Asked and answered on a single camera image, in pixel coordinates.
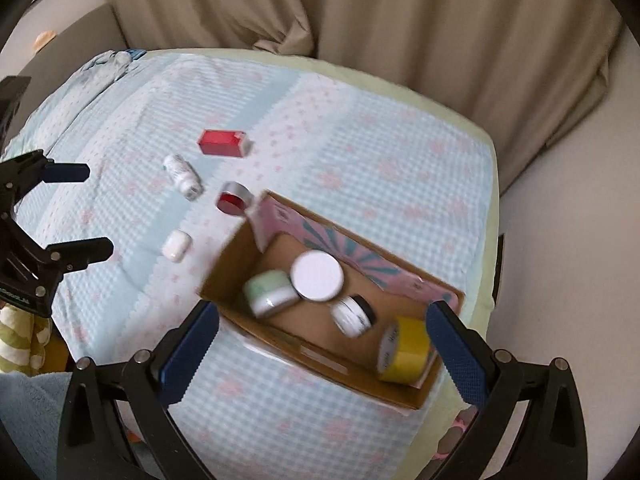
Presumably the white earbuds case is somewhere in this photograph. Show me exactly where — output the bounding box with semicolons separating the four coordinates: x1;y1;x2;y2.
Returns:
162;230;192;263

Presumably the white pill bottle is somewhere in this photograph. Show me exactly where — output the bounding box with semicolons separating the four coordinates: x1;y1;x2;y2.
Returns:
163;155;204;200

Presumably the yellow tape roll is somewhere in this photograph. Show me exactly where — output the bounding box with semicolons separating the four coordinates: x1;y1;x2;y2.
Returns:
376;316;431;386

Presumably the mint green cream jar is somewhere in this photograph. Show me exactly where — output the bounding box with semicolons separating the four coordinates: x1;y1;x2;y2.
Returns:
243;270;300;318

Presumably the black and white small jar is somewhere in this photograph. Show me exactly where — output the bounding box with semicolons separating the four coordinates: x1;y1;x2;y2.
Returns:
330;295;378;338

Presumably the large white lid jar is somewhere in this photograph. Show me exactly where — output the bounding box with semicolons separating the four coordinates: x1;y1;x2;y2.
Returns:
290;250;344;302

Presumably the crumpled light blue cloth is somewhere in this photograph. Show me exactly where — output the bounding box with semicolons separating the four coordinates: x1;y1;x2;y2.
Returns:
76;49;146;84

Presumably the grey sofa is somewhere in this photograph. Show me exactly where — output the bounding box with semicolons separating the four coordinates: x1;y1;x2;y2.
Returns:
18;3;128;114

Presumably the blue checkered floral bedsheet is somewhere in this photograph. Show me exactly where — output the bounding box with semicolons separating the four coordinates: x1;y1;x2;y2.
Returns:
4;52;497;479

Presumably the red rectangular carton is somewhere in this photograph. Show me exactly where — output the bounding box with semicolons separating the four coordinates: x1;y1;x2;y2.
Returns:
198;130;250;158

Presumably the red jar with silver lid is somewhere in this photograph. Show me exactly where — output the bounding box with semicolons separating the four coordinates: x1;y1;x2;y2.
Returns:
216;181;254;217

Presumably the cardboard box with pink lining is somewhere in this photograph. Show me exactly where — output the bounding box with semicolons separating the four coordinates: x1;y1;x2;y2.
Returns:
201;191;464;410

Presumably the beige curtain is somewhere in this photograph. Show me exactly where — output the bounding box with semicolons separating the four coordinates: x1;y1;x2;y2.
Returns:
107;0;622;188

